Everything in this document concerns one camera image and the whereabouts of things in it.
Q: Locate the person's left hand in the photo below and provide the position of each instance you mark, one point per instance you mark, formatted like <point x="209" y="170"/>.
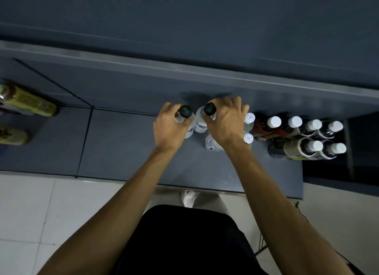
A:
<point x="167" y="129"/>

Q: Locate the yellow-green label bottle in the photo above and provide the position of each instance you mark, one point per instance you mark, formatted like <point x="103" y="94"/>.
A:
<point x="28" y="101"/>
<point x="13" y="135"/>

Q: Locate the person's right forearm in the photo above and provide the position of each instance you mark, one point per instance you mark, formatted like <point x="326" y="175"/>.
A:
<point x="275" y="206"/>

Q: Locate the person's left forearm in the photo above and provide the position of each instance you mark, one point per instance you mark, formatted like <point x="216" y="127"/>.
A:
<point x="118" y="206"/>

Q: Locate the person's left thumb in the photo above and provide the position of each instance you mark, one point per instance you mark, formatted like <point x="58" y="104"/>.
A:
<point x="189" y="127"/>

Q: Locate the red-label dark bottle white cap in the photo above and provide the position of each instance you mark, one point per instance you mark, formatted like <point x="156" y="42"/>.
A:
<point x="291" y="125"/>
<point x="268" y="126"/>

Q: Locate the person's black shorts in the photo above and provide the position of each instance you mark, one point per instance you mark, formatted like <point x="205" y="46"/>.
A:
<point x="186" y="242"/>

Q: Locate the person's white shoe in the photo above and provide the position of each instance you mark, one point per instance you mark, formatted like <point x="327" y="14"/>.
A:
<point x="189" y="197"/>

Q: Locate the clear bottle with white cap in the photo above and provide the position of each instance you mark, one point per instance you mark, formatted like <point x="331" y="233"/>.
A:
<point x="249" y="118"/>
<point x="248" y="138"/>

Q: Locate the white-label dark bottle white cap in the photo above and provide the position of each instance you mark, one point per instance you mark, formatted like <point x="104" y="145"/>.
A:
<point x="333" y="128"/>
<point x="333" y="150"/>
<point x="296" y="149"/>
<point x="311" y="126"/>

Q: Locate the person's right hand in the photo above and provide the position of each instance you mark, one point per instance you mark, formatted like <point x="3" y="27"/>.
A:
<point x="226" y="123"/>

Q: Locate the person's right thumb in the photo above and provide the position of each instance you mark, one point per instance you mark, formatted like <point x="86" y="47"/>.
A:
<point x="209" y="120"/>

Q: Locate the clear bottle with blue label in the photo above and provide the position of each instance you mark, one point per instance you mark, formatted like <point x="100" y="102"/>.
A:
<point x="211" y="144"/>

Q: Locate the clear bottle with black cap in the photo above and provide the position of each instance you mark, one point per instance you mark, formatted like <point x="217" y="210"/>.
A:
<point x="186" y="112"/>
<point x="202" y="120"/>

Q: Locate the blue-grey shelf unit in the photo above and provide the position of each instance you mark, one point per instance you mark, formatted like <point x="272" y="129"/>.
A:
<point x="124" y="141"/>

